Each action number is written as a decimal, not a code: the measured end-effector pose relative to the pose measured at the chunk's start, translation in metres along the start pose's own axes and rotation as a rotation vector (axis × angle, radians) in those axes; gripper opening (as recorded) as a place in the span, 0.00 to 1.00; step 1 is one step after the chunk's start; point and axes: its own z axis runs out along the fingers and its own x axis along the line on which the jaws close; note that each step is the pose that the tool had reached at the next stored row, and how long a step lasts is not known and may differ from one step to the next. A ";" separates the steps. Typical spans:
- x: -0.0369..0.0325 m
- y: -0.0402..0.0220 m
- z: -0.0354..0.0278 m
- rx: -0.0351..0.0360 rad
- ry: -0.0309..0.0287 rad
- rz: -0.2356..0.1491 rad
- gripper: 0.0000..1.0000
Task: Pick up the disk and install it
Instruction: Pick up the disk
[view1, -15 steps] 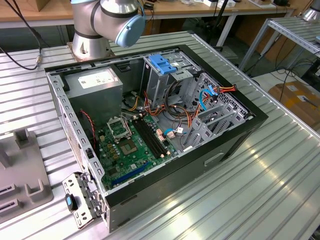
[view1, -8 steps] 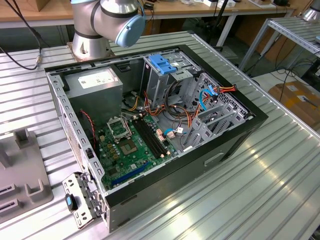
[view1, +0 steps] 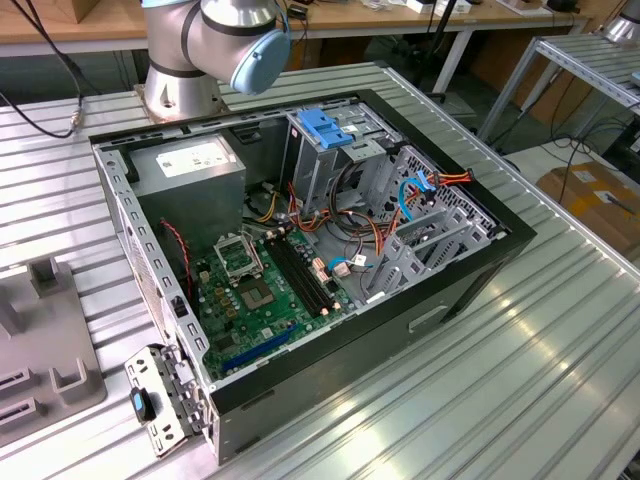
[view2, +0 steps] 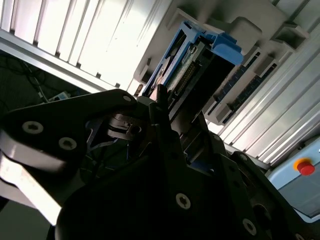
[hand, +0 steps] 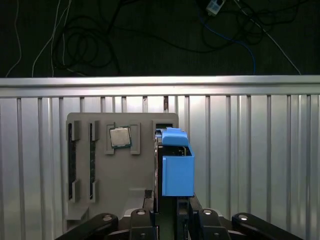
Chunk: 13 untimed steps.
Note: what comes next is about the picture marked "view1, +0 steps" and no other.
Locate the CPU socket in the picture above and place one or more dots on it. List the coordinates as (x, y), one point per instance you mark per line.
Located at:
(256, 295)

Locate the black RAM slot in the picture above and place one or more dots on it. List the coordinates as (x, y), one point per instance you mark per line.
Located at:
(307, 275)
(290, 275)

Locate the long wooden desk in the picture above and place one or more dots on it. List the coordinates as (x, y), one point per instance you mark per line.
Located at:
(100, 25)

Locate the hinged metal slot bracket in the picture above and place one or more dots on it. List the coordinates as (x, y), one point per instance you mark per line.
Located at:
(142, 367)

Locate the green motherboard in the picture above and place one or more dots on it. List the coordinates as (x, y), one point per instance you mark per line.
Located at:
(285, 300)

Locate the grey optical drive cage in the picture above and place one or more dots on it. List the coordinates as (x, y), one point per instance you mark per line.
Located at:
(320, 175)

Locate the small brown wooden box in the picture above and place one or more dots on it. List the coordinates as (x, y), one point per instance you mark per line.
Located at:
(82, 9)

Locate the metal slat side table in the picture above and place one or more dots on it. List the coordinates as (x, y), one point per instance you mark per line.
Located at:
(575, 57)

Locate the blue plastic drive latch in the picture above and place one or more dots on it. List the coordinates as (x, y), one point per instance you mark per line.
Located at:
(320, 130)

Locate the grey power supply unit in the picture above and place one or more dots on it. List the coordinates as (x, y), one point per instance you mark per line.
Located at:
(200, 200)

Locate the open black PC case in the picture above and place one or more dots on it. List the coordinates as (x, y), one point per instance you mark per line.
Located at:
(350, 360)

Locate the grey parts rack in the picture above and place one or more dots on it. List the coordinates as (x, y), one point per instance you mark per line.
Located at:
(50, 330)

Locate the blue expansion slot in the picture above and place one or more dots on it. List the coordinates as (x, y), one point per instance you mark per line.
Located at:
(260, 349)

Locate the grey perforated disk bay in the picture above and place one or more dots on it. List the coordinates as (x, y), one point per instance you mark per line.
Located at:
(400, 265)

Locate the brown cardboard box with labels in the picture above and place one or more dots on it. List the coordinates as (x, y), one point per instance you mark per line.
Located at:
(575, 185)

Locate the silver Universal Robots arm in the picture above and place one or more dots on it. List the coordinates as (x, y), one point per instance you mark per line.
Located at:
(220, 30)

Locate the white boxes on desk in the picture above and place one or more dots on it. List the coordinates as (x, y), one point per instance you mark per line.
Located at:
(420, 6)

